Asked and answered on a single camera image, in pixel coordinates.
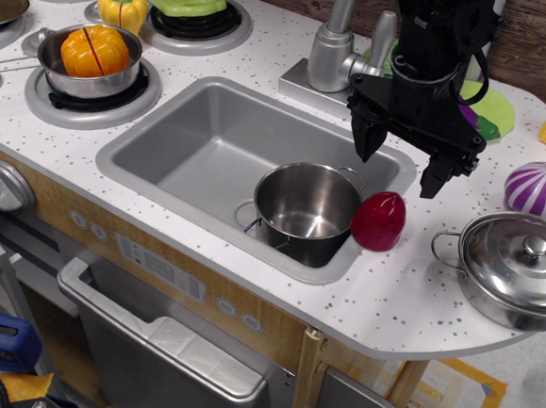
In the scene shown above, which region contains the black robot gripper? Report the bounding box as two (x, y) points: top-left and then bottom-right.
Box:
(348, 66), (486, 199)

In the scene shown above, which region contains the red toy sweet potato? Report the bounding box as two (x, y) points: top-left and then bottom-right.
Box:
(350, 191), (406, 253)

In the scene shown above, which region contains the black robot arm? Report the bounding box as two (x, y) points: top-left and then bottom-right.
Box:
(348, 0), (503, 199)

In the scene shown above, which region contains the steel pot in sink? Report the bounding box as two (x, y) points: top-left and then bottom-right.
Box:
(243, 162), (367, 268)

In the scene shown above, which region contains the steel pot with lid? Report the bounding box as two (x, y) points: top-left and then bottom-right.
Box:
(431, 211), (546, 333)

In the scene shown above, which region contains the grey plastic sink basin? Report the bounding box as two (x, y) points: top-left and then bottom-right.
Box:
(95, 77), (417, 285)

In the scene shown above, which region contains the green toy bitter gourd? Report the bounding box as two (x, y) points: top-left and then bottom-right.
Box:
(361, 37), (399, 78)

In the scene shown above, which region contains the purple toy eggplant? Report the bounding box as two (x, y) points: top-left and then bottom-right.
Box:
(459, 105), (501, 141)

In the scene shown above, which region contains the grey metal pole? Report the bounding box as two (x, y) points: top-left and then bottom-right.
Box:
(467, 0), (507, 84)

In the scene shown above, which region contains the silver toy faucet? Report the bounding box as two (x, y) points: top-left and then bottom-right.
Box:
(278, 0), (398, 114)

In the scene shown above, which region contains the purple white toy onion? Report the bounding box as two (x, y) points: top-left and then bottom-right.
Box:
(504, 161), (546, 219)

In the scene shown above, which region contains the back right stove burner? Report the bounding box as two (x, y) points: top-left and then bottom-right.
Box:
(140, 0), (253, 57)

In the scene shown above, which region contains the yellow toy bell pepper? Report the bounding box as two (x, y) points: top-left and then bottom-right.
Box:
(97, 0), (149, 36)

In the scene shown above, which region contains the steel saucepan on stove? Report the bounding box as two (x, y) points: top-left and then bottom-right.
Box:
(0, 15), (146, 105)

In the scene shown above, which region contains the front right stove burner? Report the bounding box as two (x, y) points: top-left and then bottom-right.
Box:
(25, 59), (161, 131)

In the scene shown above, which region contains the orange toy bell pepper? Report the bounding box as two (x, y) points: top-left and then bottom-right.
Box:
(60, 24), (130, 78)

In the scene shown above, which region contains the grey oven door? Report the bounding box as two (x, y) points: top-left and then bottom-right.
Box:
(57, 257), (295, 408)

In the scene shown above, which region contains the silver stove knob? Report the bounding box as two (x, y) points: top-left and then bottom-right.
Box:
(21, 27), (55, 57)

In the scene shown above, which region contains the silver oven knob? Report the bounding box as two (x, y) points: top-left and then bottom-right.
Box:
(0, 161), (36, 212)

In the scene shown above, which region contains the blue clamp tool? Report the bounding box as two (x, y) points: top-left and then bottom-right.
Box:
(0, 313), (42, 373)

